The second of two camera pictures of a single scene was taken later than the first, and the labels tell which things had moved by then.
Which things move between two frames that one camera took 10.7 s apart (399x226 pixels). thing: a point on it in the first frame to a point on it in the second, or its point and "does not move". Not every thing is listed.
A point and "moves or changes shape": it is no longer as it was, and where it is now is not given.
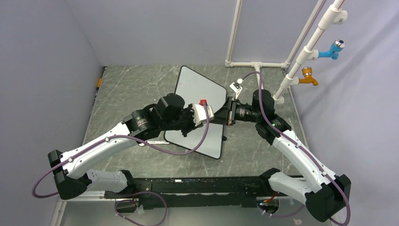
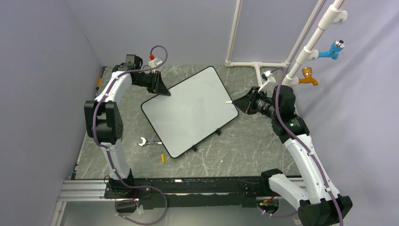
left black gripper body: [187, 120] to [146, 80]
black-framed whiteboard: [194, 87] moves or changes shape
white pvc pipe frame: [333, 15] does not move
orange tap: [307, 72] does not move
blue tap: [337, 46] does not move
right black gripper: [226, 114] to [246, 103]
